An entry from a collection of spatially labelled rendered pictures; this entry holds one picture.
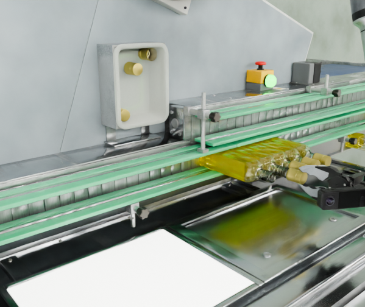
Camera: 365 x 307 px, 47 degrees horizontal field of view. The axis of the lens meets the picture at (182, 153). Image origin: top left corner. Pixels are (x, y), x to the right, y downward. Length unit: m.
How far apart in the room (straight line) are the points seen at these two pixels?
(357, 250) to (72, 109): 0.80
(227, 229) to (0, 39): 0.72
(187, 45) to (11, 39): 0.54
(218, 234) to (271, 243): 0.13
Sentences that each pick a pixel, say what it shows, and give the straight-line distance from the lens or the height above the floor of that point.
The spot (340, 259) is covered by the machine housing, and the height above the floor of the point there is 1.37.
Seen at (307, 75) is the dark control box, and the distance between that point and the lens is 1.75.
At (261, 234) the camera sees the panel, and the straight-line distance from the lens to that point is 1.12.
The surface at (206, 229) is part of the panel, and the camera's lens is 1.13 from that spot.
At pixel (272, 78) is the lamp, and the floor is 0.85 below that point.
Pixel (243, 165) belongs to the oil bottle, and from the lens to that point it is 1.16.
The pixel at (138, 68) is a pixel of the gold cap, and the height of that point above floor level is 0.81.
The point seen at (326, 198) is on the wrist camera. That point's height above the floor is 1.32.
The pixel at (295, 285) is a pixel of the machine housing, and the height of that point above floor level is 1.36.
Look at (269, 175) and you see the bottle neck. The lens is 1.13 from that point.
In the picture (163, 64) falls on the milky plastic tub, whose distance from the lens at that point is 1.21.
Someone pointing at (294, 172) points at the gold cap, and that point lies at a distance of 1.16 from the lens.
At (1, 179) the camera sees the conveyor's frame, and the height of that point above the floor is 0.86.
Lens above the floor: 1.79
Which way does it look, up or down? 47 degrees down
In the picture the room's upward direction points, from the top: 110 degrees clockwise
